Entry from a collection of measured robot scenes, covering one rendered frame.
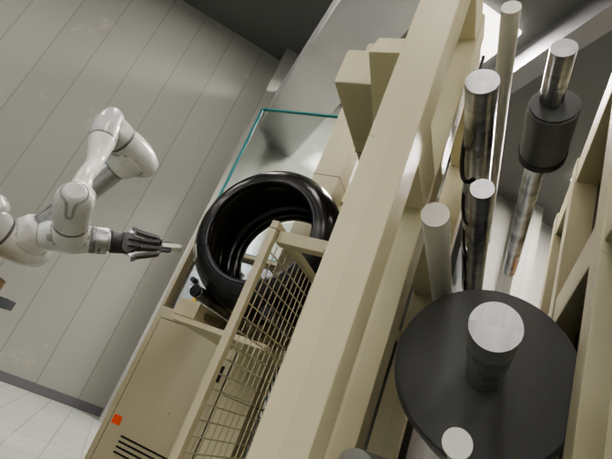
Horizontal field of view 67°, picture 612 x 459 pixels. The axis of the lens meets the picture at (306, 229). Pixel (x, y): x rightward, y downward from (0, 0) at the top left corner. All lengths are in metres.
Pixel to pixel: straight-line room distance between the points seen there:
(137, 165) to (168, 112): 3.67
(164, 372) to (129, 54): 4.36
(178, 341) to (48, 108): 3.81
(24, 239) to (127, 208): 3.14
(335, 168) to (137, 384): 1.37
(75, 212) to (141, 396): 1.14
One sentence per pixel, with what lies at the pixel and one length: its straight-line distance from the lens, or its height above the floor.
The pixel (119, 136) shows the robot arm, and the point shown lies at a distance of 1.98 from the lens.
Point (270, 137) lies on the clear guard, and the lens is 2.75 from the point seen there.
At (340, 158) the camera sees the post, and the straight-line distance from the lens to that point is 2.16.
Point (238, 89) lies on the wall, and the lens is 6.02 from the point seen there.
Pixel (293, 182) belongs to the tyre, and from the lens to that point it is 1.66.
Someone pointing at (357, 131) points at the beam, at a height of 1.64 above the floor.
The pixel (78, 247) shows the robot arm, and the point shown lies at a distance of 1.62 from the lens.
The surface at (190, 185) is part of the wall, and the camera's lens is 5.38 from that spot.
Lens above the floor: 0.64
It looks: 21 degrees up
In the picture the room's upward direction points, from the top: 22 degrees clockwise
